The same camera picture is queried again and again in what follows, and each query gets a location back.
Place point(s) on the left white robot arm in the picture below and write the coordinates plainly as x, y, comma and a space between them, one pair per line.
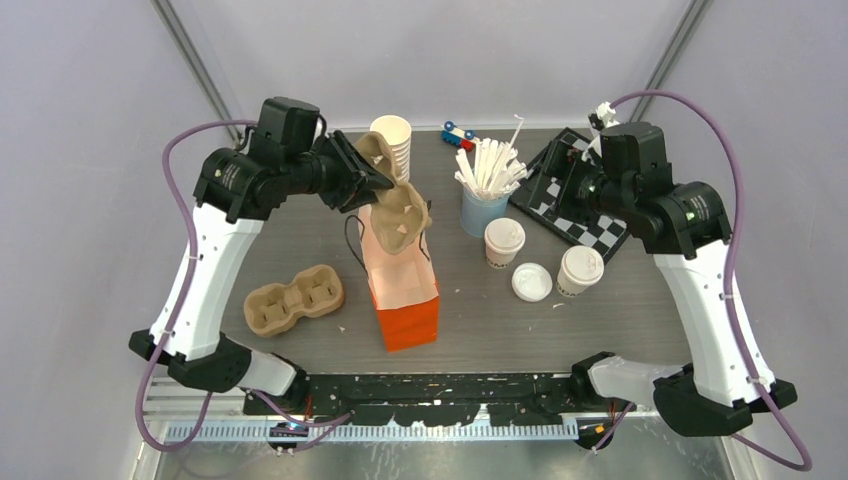
289, 153

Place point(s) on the bundle of white straws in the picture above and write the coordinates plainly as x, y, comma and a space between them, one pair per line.
495, 171

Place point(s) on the stack of paper cups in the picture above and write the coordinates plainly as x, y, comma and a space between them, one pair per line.
397, 132

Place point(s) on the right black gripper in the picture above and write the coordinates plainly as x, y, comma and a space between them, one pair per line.
564, 160

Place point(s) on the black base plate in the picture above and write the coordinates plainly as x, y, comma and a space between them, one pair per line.
509, 399

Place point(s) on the orange paper bag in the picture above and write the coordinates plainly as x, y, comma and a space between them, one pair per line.
403, 287

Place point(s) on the white plastic cup lid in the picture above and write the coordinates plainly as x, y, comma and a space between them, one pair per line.
504, 235

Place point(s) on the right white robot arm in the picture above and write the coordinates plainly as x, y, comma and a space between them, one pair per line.
685, 228

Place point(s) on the stack of white lids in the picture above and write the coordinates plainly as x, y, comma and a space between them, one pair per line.
531, 282

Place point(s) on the brown cardboard cup carrier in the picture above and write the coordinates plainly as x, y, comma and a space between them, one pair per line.
275, 308

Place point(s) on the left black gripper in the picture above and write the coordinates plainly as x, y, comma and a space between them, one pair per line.
359, 183

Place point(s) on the red blue toy car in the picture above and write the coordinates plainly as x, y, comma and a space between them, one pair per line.
456, 136

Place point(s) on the white paper coffee cup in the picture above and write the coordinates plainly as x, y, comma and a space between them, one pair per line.
499, 259
569, 285

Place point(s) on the black white checkerboard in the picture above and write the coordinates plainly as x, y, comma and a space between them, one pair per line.
606, 236

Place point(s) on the blue straw holder cup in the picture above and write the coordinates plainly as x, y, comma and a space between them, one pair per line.
476, 214

